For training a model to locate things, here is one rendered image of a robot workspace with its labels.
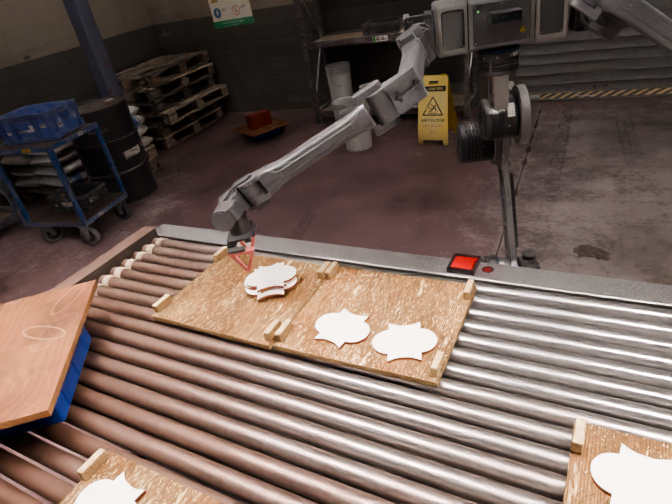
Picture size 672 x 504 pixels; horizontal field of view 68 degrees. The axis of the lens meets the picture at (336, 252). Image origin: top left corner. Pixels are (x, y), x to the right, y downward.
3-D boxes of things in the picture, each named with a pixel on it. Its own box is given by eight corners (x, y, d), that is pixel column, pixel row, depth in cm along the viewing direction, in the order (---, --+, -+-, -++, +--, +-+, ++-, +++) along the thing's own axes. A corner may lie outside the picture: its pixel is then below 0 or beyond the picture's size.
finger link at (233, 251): (261, 259, 138) (253, 230, 133) (260, 273, 132) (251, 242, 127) (237, 264, 138) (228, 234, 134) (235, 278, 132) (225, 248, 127)
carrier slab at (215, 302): (228, 254, 167) (227, 250, 166) (335, 271, 147) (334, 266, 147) (153, 319, 142) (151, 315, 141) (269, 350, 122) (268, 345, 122)
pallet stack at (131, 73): (181, 116, 736) (161, 54, 691) (237, 114, 693) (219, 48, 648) (117, 150, 639) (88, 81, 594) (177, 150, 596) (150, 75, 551)
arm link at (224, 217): (271, 197, 130) (251, 171, 126) (264, 218, 120) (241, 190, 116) (236, 219, 133) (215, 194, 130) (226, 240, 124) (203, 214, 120)
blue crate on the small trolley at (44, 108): (36, 130, 417) (23, 105, 406) (87, 123, 406) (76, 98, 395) (4, 147, 385) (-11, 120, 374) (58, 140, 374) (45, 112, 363)
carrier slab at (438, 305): (337, 270, 148) (336, 265, 147) (477, 289, 129) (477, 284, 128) (274, 349, 122) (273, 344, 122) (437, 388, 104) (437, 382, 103)
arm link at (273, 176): (399, 116, 122) (376, 77, 117) (403, 121, 117) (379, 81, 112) (259, 207, 132) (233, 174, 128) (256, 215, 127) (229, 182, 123)
